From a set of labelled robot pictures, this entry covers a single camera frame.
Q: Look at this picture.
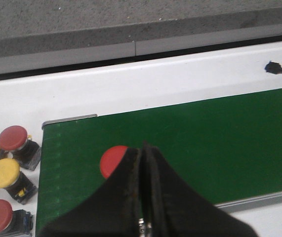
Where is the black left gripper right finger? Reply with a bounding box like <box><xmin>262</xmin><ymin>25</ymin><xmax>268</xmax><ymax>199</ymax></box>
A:
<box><xmin>141</xmin><ymin>143</ymin><xmax>257</xmax><ymax>237</ymax></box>

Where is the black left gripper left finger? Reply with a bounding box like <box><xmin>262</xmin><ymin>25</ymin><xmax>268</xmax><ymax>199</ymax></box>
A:
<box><xmin>38</xmin><ymin>148</ymin><xmax>141</xmax><ymax>237</ymax></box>

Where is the red mushroom push button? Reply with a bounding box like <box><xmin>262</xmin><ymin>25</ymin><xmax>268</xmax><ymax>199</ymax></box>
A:
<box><xmin>99</xmin><ymin>145</ymin><xmax>128</xmax><ymax>179</ymax></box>
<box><xmin>0</xmin><ymin>199</ymin><xmax>33</xmax><ymax>237</ymax></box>
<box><xmin>0</xmin><ymin>125</ymin><xmax>41</xmax><ymax>171</ymax></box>

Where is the green conveyor belt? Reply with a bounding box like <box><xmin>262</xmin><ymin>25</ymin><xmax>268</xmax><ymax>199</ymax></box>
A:
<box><xmin>36</xmin><ymin>89</ymin><xmax>282</xmax><ymax>237</ymax></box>

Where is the yellow mushroom push button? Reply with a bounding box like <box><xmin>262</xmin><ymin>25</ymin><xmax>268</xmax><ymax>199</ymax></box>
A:
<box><xmin>0</xmin><ymin>158</ymin><xmax>38</xmax><ymax>204</ymax></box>

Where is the grey speckled stone counter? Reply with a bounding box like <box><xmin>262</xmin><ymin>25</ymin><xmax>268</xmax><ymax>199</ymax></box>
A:
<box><xmin>0</xmin><ymin>0</ymin><xmax>282</xmax><ymax>78</ymax></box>

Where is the silver conveyor frame rail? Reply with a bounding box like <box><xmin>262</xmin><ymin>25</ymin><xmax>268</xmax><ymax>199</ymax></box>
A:
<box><xmin>38</xmin><ymin>110</ymin><xmax>282</xmax><ymax>212</ymax></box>

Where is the black cable connector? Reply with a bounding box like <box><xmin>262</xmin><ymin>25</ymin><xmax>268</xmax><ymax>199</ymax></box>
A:
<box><xmin>264</xmin><ymin>61</ymin><xmax>282</xmax><ymax>75</ymax></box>

